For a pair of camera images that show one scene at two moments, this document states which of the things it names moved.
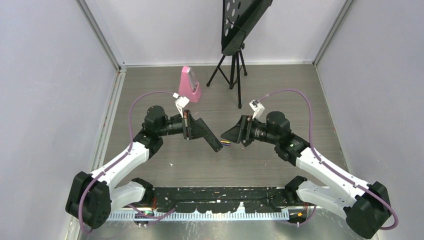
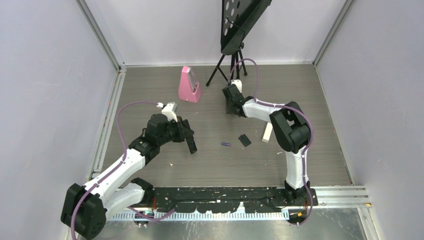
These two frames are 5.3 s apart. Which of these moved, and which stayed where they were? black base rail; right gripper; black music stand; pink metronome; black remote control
Moved: right gripper; black remote control
Stayed: pink metronome; black music stand; black base rail
